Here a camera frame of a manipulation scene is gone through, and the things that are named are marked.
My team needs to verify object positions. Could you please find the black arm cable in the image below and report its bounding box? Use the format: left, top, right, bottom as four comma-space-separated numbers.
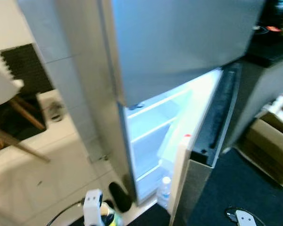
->
46, 200, 85, 226
225, 207, 266, 226

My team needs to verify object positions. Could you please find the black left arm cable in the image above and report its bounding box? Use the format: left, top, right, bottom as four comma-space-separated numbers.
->
46, 200, 85, 226

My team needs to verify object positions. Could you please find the dark grey fridge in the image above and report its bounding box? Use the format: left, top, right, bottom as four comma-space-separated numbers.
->
17, 0, 267, 205

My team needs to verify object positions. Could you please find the small clear water bottle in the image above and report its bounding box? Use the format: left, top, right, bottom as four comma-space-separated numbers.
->
157, 176, 173, 210

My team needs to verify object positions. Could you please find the glass fridge shelf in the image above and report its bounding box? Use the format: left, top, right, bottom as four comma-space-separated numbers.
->
131, 119, 176, 142
126, 89, 194, 118

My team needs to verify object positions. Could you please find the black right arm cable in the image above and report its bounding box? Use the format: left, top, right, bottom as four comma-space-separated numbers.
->
225, 207, 266, 226

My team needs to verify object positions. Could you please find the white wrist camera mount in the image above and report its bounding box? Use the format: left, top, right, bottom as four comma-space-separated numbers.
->
229, 210, 266, 226
83, 189, 104, 226

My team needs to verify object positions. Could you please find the grey counter black top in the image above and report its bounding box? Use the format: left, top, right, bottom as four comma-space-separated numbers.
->
222, 0, 283, 158

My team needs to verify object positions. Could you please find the grey fridge door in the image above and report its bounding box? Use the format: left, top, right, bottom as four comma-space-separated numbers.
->
169, 61, 243, 226

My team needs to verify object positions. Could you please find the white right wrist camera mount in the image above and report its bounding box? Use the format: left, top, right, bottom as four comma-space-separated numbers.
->
229, 210, 266, 226

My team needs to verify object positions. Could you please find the black induction cooktop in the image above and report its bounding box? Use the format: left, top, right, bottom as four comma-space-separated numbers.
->
250, 21, 283, 40

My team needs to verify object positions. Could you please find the black acoustic foam panel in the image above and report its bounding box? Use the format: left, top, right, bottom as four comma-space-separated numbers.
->
0, 43, 54, 95

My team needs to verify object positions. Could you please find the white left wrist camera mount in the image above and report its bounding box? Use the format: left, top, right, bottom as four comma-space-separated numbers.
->
83, 189, 104, 226

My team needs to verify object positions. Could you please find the black oval fridge foot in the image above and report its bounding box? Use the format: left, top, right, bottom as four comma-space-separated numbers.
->
108, 181, 133, 213

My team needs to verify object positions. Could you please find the brown cardboard box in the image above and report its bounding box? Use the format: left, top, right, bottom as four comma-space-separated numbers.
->
237, 108, 283, 185

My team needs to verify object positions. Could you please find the dark carpet mat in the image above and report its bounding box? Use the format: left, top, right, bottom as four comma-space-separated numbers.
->
68, 148, 283, 226

